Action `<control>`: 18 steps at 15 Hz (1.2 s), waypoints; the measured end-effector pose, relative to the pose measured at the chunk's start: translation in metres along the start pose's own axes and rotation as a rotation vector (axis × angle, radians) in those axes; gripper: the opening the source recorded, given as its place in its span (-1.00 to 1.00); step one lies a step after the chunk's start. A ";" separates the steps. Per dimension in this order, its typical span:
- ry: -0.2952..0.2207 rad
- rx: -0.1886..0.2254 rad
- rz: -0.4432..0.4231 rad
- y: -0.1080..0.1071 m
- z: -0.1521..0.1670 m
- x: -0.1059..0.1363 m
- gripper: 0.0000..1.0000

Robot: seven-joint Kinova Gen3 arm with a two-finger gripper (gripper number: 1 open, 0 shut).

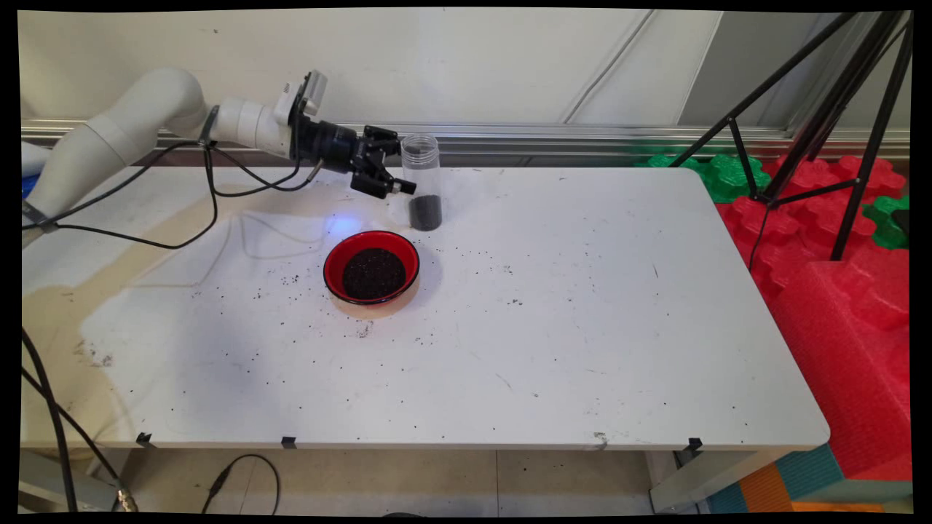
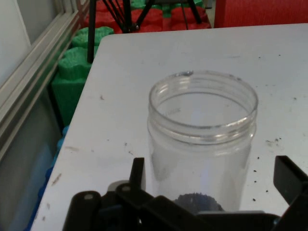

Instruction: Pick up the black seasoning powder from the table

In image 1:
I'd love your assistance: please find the black seeds pile in bowl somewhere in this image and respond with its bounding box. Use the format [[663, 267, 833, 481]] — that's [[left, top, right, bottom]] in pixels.
[[342, 247, 408, 301]]

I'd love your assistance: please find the white plastic sheet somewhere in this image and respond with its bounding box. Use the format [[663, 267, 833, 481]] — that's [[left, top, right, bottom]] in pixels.
[[20, 140, 49, 180]]

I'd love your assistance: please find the white table leg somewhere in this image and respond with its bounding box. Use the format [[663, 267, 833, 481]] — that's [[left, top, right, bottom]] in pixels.
[[20, 450, 122, 512], [649, 447, 796, 515]]

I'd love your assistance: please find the red bowl with black rim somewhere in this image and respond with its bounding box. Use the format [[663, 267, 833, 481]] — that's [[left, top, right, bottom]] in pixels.
[[323, 230, 422, 306]]

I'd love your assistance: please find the white wall conduit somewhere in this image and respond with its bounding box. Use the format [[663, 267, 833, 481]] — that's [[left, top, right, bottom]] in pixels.
[[561, 10, 657, 125]]

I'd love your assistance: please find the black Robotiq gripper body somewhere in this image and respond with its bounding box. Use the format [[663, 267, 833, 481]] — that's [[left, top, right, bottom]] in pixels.
[[294, 116, 366, 176]]

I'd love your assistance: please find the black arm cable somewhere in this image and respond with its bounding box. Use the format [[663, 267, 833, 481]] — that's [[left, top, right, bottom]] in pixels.
[[20, 108, 325, 253]]

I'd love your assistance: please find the aluminium rail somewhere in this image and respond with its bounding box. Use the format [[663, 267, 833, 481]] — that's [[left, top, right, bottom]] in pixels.
[[20, 119, 911, 170]]

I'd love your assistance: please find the green foam puzzle tile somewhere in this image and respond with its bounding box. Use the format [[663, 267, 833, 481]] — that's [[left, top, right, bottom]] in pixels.
[[863, 195, 912, 251], [637, 153, 771, 205]]

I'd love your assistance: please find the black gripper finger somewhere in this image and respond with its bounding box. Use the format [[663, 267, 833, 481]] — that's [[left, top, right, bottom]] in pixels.
[[362, 125, 403, 158], [349, 156, 418, 200]]

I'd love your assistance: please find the orange foam mat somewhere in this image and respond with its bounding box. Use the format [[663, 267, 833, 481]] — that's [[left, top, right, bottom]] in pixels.
[[738, 462, 796, 515]]

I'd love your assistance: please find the thin black floor cable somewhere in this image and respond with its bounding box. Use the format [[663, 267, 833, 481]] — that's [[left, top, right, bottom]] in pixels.
[[200, 454, 281, 515]]

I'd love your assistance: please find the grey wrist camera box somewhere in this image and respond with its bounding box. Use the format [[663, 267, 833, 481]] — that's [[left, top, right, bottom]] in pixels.
[[291, 70, 329, 122]]

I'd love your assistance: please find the large black tripod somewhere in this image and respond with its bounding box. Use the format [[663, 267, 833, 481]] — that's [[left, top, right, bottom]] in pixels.
[[666, 10, 914, 274]]

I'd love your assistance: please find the red and green cloth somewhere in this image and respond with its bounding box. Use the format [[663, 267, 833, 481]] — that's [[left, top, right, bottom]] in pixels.
[[714, 154, 908, 292]]

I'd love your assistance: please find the teal foam mat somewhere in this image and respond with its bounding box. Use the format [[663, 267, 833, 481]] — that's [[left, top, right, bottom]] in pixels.
[[705, 444, 845, 515]]

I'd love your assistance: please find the clear plastic jar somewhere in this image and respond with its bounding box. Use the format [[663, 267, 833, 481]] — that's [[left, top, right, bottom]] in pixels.
[[400, 134, 443, 233]]

